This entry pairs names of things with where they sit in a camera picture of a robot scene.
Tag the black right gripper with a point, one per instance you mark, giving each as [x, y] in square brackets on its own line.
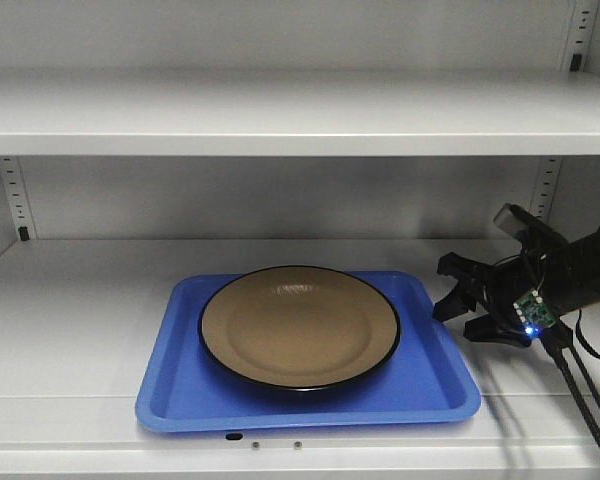
[520, 305]

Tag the blue plastic tray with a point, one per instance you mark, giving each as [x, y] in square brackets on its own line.
[185, 390]

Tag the beige plate with black rim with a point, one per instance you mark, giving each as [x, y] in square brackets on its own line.
[300, 327]

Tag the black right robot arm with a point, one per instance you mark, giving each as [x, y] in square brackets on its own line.
[565, 274]

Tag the grey cabinet upper shelf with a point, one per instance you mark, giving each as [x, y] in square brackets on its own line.
[138, 112]

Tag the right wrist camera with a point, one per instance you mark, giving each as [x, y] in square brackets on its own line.
[526, 228]

